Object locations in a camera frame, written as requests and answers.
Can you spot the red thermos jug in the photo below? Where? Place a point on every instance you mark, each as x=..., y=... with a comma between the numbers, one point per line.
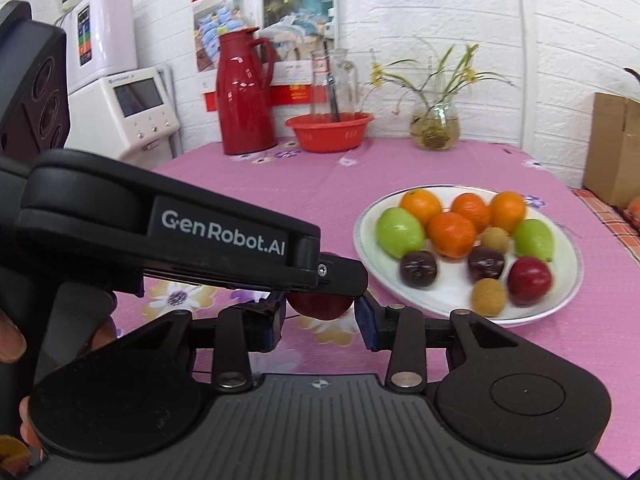
x=244, y=75

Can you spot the bumpy mandarin orange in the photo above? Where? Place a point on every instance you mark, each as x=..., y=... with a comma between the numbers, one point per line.
x=472, y=207

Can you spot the red plastic basket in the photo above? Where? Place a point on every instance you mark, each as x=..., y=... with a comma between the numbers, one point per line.
x=317, y=134

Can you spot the white water purifier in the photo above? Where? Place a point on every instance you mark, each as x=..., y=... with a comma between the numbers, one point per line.
x=100, y=41

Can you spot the clear plastic bag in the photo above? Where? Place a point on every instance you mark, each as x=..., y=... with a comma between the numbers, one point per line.
x=632, y=213

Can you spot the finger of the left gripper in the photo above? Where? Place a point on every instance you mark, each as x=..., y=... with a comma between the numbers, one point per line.
x=337, y=276

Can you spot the dark purple plum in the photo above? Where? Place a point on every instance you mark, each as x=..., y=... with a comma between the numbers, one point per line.
x=484, y=262
x=418, y=269

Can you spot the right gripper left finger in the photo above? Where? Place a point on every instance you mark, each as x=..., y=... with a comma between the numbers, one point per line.
x=238, y=331

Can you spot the green mango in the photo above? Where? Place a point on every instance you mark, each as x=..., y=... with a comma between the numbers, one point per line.
x=398, y=232
x=532, y=237

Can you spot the clear glass pitcher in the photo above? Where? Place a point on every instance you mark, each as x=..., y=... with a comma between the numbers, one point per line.
x=334, y=92

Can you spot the dark purple leaf plant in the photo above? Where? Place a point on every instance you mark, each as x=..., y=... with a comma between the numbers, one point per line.
x=633, y=73

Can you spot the plaid red cloth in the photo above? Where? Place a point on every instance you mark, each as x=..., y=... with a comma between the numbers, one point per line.
x=615, y=221

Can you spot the person's left hand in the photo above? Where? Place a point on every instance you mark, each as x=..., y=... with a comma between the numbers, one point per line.
x=13, y=346

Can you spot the wall calendar poster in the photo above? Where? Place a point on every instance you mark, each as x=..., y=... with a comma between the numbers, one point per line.
x=295, y=28

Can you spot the white water dispenser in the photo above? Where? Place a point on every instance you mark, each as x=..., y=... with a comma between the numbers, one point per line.
x=127, y=117

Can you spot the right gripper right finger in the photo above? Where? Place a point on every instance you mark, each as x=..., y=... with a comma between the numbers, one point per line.
x=406, y=333

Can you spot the round smooth orange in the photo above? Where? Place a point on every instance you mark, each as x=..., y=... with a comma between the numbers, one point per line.
x=422, y=204

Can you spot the cardboard box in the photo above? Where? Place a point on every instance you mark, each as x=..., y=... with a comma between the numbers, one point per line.
x=612, y=164

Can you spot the glass vase with orchid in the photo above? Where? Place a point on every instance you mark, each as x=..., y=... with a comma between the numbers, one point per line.
x=432, y=86

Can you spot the large red plum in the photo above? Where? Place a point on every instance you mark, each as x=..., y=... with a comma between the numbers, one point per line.
x=321, y=305

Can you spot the yellow-green longan fruit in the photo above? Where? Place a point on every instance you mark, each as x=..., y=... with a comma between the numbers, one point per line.
x=496, y=239

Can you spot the white plate blue rim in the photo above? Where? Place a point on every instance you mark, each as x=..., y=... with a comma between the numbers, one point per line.
x=452, y=288

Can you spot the back smooth orange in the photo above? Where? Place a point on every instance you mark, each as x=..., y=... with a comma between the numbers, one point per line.
x=507, y=211

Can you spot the small red plum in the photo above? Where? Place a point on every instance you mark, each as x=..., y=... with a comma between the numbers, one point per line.
x=529, y=279

